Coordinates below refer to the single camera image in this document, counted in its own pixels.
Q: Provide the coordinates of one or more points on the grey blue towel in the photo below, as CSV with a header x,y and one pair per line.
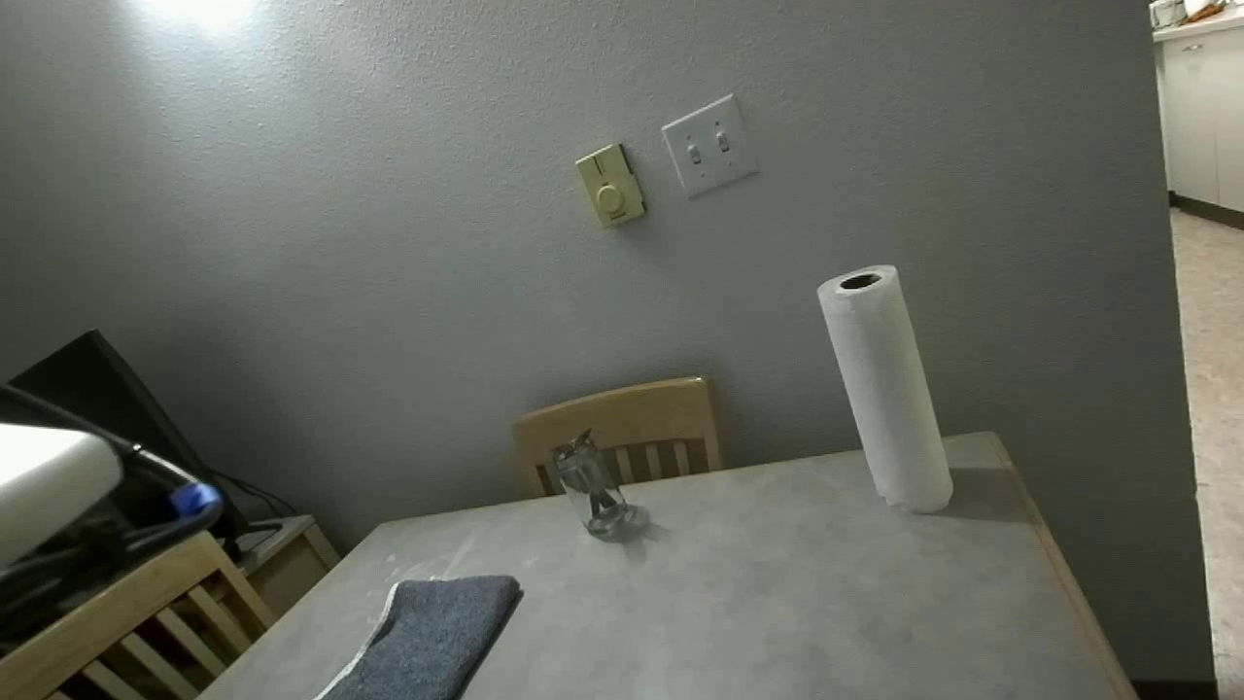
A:
x,y
428,642

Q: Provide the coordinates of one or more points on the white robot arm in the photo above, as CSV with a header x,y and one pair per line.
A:
x,y
52,478

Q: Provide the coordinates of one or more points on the white paper towel roll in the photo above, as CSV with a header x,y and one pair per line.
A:
x,y
886,392

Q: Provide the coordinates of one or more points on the wooden chair behind table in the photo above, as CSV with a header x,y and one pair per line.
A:
x,y
656,428

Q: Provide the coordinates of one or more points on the small wooden side table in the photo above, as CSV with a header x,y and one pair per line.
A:
x,y
286,559

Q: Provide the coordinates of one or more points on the black monitor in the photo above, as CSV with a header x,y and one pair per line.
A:
x,y
90,382

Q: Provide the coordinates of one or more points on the wooden chair at left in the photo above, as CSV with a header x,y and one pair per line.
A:
x,y
163,633

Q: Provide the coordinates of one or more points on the white kitchen cabinet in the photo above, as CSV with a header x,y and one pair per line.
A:
x,y
1201,109

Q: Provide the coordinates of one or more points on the beige dimmer switch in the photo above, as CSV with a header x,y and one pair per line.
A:
x,y
610,183

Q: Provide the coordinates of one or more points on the white double light switch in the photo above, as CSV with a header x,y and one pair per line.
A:
x,y
708,147

